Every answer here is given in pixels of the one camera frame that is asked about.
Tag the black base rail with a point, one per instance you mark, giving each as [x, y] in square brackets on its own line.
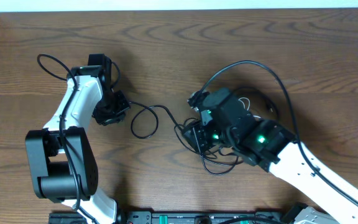
[145, 217]

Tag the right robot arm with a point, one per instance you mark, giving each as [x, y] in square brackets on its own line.
[224, 122]

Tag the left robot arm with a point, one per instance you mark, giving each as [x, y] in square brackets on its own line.
[62, 165]

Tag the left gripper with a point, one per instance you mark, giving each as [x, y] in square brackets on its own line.
[124, 106]

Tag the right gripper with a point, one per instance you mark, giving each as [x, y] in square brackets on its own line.
[197, 129]

